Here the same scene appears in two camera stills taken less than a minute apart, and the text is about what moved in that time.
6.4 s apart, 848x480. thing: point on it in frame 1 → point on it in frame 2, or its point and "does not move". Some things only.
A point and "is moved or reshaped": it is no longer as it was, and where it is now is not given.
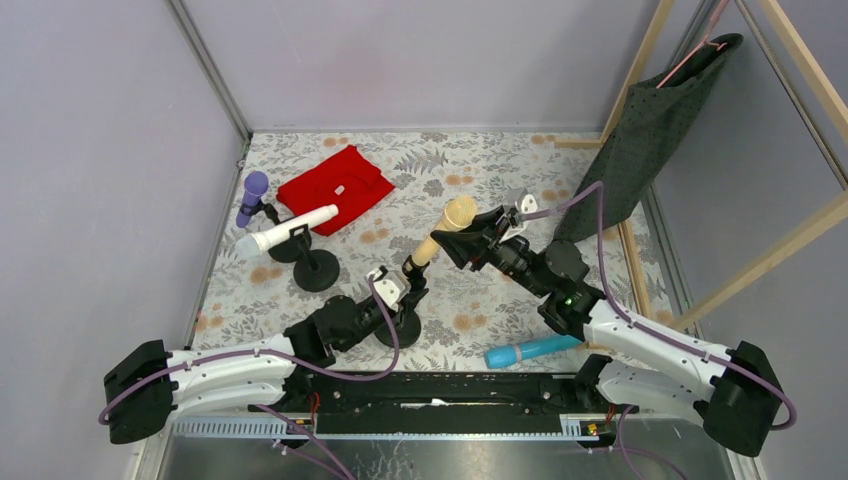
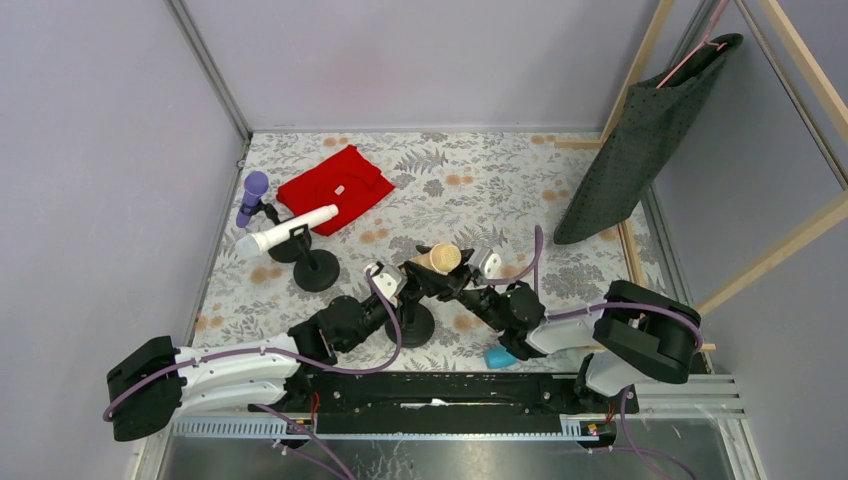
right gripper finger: x=465 y=245 → x=420 y=282
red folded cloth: x=350 y=181 does not move
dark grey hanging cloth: x=640 y=141 does not move
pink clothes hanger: x=720 y=6 does not move
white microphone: x=254 y=244 does not move
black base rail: x=435 y=402 does not move
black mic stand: x=310 y=264 → x=285 y=253
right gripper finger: x=487 y=220 → x=466 y=254
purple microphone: x=255 y=186 does not move
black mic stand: x=313 y=271 does not move
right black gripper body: x=486 y=237 → x=469 y=275
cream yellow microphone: x=459 y=211 is moved or reshaped
